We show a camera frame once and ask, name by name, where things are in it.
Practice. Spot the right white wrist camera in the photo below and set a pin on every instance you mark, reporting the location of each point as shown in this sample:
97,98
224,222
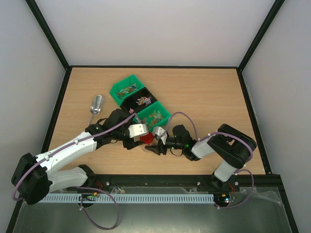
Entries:
160,134

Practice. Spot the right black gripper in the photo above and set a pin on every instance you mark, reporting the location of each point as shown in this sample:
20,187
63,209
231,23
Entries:
162,147

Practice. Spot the red jar lid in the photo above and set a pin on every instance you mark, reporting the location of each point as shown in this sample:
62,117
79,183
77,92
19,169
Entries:
147,139

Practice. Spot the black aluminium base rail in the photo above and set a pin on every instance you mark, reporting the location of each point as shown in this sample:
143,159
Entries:
202,183

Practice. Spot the green bin wrapped candies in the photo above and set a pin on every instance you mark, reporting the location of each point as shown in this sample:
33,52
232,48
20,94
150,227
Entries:
126,87

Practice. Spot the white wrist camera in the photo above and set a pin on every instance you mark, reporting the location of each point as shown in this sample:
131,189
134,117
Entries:
137,130
160,134

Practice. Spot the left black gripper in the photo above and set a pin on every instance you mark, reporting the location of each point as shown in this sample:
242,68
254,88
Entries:
131,143

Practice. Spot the clear glass jar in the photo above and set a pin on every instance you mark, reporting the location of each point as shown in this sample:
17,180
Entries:
146,145

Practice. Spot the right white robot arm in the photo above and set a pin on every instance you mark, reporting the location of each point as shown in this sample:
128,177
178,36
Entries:
234,147

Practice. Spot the black bin lollipops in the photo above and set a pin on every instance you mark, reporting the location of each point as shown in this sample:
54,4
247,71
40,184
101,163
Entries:
138,101

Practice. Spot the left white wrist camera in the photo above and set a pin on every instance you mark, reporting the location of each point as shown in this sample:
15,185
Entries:
137,130

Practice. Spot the metal candy scoop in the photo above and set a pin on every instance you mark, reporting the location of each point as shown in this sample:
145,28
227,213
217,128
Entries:
96,107

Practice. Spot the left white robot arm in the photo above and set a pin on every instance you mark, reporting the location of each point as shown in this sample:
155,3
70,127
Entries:
36,176

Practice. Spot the green bin star candies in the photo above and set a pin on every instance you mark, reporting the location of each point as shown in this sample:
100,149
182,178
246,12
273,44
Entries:
154,115

